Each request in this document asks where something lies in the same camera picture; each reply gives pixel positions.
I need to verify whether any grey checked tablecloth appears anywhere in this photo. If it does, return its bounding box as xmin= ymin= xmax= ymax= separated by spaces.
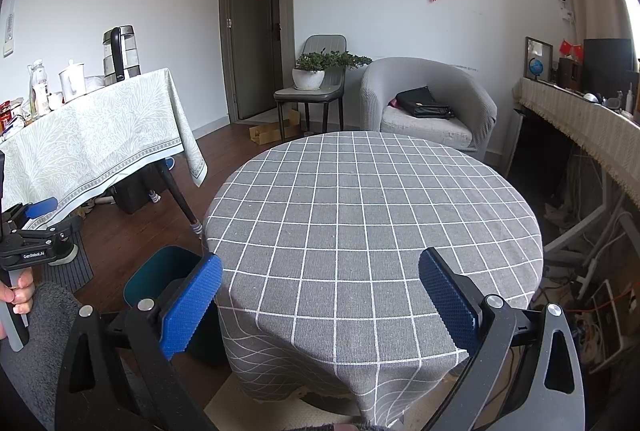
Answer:
xmin=202 ymin=131 xmax=545 ymax=427

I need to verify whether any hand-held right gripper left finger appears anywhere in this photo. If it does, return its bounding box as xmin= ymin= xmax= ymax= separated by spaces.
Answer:
xmin=52 ymin=252 xmax=224 ymax=431

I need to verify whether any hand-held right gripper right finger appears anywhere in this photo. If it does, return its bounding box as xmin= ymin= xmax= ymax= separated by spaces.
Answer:
xmin=418 ymin=246 xmax=586 ymax=431

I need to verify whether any beige lace desk cloth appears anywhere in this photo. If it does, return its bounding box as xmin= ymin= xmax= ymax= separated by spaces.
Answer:
xmin=512 ymin=77 xmax=640 ymax=208

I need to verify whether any potted plant in white pot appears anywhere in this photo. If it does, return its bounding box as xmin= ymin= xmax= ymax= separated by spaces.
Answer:
xmin=291 ymin=51 xmax=373 ymax=90

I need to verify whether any black white shoe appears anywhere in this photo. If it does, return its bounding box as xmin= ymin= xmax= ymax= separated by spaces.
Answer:
xmin=50 ymin=241 xmax=79 ymax=267

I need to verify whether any dark table leg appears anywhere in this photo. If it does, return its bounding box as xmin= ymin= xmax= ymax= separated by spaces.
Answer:
xmin=162 ymin=163 xmax=206 ymax=240

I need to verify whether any dark striped floor mat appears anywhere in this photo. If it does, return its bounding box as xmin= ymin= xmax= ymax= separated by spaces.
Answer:
xmin=37 ymin=238 xmax=95 ymax=300

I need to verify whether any grey fleece clothing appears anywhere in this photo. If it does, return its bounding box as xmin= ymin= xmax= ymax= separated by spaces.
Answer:
xmin=0 ymin=281 xmax=128 ymax=413

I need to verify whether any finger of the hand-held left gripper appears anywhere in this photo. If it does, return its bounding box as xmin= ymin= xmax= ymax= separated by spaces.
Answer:
xmin=2 ymin=197 xmax=59 ymax=232
xmin=7 ymin=215 xmax=85 ymax=253

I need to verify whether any black box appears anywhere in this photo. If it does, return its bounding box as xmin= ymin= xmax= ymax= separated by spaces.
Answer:
xmin=112 ymin=171 xmax=157 ymax=214

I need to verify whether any white desk frame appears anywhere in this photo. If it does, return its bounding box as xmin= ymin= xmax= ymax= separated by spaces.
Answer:
xmin=542 ymin=176 xmax=640 ymax=273

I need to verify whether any grey door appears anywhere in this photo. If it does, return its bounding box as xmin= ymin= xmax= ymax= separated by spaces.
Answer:
xmin=227 ymin=0 xmax=281 ymax=120

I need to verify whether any dark green trash bin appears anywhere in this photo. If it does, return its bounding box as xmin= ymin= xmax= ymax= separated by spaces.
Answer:
xmin=122 ymin=246 xmax=228 ymax=364

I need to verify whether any flat cardboard box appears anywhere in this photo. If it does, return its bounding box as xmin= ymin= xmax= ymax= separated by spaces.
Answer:
xmin=249 ymin=108 xmax=301 ymax=146

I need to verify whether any grey dining chair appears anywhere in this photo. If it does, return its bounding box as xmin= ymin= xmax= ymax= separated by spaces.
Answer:
xmin=274 ymin=35 xmax=347 ymax=132

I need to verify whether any black monitor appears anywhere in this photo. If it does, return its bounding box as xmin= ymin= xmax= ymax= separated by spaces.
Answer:
xmin=582 ymin=38 xmax=635 ymax=94

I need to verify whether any glass electric kettle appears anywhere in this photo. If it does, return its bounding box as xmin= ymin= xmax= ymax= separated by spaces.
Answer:
xmin=102 ymin=26 xmax=142 ymax=86

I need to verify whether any white patterned tablecloth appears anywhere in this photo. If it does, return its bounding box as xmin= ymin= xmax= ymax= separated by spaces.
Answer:
xmin=0 ymin=68 xmax=208 ymax=232

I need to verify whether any white pitcher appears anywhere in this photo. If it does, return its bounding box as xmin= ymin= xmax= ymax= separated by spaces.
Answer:
xmin=59 ymin=60 xmax=87 ymax=104

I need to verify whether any beige floor rug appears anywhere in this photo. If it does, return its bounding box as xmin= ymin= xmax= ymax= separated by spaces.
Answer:
xmin=205 ymin=373 xmax=431 ymax=431

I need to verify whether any dark picture frame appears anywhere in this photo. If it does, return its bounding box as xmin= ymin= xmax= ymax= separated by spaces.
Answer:
xmin=524 ymin=37 xmax=554 ymax=82

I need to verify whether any dark brown wooden box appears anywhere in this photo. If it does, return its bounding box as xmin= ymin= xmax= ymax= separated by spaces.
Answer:
xmin=559 ymin=57 xmax=584 ymax=90

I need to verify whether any grey armchair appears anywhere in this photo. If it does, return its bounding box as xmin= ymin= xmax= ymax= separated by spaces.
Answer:
xmin=360 ymin=57 xmax=498 ymax=162

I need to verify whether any clear plastic bottle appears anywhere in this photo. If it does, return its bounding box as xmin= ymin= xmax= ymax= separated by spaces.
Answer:
xmin=27 ymin=60 xmax=51 ymax=117

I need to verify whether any person's left hand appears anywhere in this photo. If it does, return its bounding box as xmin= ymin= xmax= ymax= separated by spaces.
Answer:
xmin=0 ymin=281 xmax=37 ymax=342

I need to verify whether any black handbag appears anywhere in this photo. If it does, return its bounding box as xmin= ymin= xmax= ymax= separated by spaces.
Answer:
xmin=395 ymin=86 xmax=456 ymax=119

